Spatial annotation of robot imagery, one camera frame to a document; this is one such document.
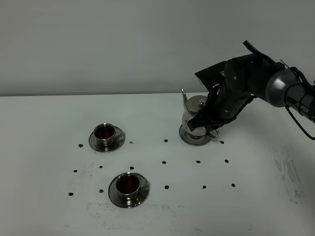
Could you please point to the stainless steel teapot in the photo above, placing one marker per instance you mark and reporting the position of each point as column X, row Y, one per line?
column 192, row 106

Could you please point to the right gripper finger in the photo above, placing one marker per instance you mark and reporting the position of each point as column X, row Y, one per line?
column 204, row 118

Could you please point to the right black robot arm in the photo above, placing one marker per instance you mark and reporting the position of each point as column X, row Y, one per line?
column 295, row 91

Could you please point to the far steel teacup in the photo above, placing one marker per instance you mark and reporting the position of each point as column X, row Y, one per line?
column 106, row 134

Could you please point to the far steel saucer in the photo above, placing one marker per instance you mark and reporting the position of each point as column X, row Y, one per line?
column 98, row 148

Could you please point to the near steel teacup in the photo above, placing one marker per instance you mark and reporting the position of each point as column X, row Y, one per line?
column 132, row 185

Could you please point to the steel teacup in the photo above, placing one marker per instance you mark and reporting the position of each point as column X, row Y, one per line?
column 106, row 134
column 132, row 185

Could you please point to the near steel saucer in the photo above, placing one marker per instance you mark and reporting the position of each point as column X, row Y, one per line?
column 123, row 202

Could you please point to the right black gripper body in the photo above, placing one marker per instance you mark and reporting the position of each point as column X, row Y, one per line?
column 244, row 76

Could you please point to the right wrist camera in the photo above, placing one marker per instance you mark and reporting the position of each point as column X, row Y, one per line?
column 212, row 76

